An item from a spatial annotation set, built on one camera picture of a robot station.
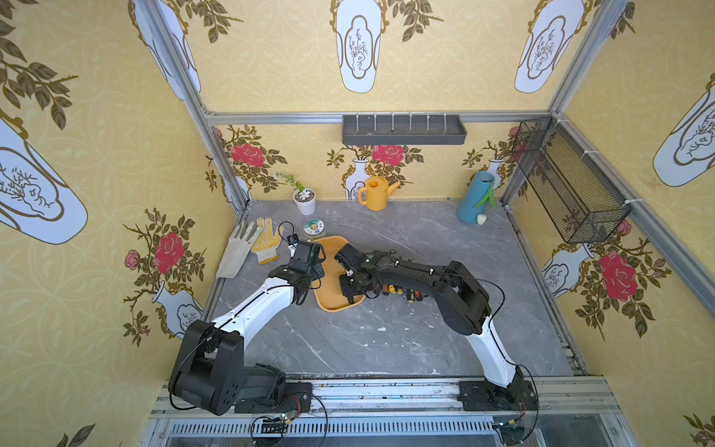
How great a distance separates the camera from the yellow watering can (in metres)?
1.14

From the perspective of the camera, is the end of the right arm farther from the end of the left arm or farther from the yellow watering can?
the yellow watering can

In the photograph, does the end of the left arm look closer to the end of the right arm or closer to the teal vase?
the end of the right arm

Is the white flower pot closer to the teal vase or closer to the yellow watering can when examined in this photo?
the yellow watering can

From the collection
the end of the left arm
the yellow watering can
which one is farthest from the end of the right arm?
the yellow watering can

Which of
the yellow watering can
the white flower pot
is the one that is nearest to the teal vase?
the yellow watering can

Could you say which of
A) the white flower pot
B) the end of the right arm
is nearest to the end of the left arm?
the end of the right arm
